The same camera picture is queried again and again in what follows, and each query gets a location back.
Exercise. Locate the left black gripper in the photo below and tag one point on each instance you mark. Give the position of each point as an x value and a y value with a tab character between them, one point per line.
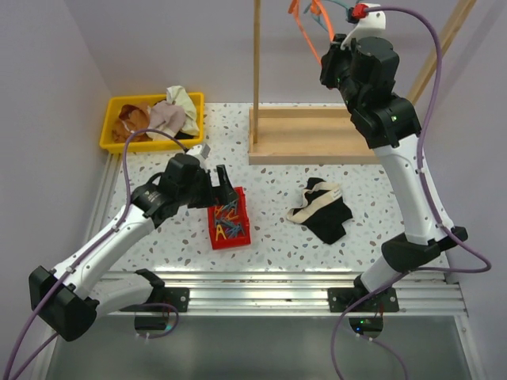
221	195

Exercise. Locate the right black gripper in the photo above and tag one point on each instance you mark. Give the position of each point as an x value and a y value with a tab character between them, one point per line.
331	58

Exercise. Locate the blue clothespin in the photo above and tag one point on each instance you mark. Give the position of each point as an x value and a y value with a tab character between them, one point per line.
236	231

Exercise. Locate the yellow clothespin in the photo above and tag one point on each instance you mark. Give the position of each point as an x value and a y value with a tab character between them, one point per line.
220	233

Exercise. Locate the teal plastic hanger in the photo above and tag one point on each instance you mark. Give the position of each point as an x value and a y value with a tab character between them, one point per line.
336	4

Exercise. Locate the orange plastic hanger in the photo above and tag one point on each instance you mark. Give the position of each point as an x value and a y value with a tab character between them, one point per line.
293	9

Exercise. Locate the black underwear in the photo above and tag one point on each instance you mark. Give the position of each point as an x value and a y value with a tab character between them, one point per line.
323	210

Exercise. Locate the brown orange underwear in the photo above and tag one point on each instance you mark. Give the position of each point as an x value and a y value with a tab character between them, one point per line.
132	118

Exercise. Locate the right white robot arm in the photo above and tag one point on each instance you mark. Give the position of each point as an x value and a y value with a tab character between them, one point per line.
364	74

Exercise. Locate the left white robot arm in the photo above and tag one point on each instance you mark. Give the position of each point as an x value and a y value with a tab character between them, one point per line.
68	297

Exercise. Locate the orange clothespin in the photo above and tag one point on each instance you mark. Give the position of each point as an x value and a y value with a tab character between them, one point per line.
231	217

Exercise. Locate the red plastic bin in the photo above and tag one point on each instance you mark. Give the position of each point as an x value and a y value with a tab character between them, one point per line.
242	219

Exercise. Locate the wooden rack base tray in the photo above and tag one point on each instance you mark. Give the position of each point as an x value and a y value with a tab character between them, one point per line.
306	135

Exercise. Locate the yellow plastic tray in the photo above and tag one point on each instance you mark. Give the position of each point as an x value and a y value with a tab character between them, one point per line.
113	110

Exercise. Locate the pale green cloth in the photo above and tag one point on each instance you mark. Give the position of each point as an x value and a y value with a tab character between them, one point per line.
177	95

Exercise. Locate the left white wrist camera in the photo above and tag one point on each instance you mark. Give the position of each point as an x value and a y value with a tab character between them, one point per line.
201	153

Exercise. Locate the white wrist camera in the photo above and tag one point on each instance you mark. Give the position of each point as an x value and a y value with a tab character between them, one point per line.
201	153
365	24

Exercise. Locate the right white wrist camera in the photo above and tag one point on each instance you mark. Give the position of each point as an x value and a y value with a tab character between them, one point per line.
365	24

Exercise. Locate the left wooden rack post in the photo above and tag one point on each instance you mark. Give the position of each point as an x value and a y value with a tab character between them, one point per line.
256	67

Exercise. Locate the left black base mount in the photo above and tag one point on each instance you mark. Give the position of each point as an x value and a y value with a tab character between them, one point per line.
178	297

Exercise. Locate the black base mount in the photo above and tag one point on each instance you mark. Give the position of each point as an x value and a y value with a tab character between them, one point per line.
364	301
178	297

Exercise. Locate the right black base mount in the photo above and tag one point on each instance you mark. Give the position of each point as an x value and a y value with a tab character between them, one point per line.
364	301

